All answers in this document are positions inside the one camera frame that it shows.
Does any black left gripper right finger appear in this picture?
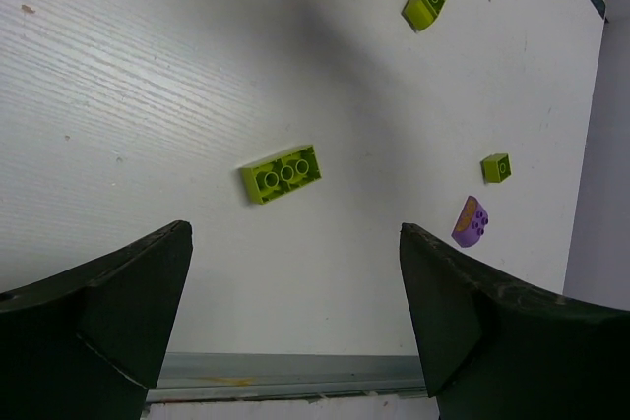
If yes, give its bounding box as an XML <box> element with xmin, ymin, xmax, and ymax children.
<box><xmin>400</xmin><ymin>223</ymin><xmax>629</xmax><ymax>419</ymax></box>

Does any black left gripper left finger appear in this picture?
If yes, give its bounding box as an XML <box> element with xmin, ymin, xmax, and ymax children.
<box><xmin>1</xmin><ymin>220</ymin><xmax>193</xmax><ymax>420</ymax></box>

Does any purple curved lego brick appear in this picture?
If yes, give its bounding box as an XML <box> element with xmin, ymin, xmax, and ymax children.
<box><xmin>451</xmin><ymin>196</ymin><xmax>489</xmax><ymax>248</ymax></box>

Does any lime small lego front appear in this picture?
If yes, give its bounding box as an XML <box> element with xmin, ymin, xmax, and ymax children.
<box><xmin>481</xmin><ymin>153</ymin><xmax>512</xmax><ymax>184</ymax></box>

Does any lime long lego brick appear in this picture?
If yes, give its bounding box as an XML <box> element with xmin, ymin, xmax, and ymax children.
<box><xmin>239</xmin><ymin>145</ymin><xmax>322</xmax><ymax>205</ymax></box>

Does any lime curved lego brick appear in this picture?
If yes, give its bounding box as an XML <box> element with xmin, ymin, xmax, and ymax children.
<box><xmin>402</xmin><ymin>0</ymin><xmax>447</xmax><ymax>32</ymax></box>

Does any aluminium table frame rail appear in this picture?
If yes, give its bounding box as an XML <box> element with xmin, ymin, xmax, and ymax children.
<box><xmin>147</xmin><ymin>353</ymin><xmax>426</xmax><ymax>404</ymax></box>

